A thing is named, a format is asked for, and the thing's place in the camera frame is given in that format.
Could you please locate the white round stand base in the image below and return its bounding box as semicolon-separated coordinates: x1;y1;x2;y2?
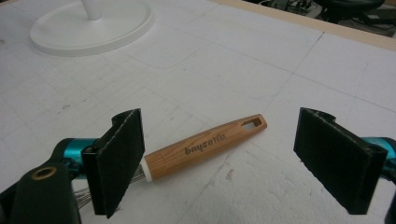
29;0;155;58

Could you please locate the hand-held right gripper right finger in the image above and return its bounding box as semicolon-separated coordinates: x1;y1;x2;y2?
292;106;396;216

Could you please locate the wooden-handled wire whisk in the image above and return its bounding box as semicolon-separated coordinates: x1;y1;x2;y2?
73;113;268;204

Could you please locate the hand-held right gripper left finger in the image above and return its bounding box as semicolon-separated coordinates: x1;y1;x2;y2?
51;107;146;219

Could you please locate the black office chair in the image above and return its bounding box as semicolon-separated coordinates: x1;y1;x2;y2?
312;0;396;31

